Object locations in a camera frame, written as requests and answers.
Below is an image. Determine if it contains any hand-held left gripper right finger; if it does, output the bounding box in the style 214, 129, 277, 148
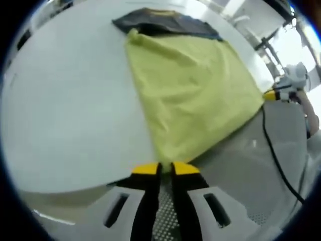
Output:
170, 160, 232, 241

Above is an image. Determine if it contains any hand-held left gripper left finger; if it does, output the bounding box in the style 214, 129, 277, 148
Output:
102, 162, 163, 241

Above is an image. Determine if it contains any yellow blue brown garment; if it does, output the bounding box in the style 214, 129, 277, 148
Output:
111, 7, 266, 166

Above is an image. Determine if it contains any person's right hand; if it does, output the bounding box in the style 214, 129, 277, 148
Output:
290, 89, 308, 106

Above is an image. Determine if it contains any black cable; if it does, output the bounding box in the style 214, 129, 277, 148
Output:
261, 104, 306, 204

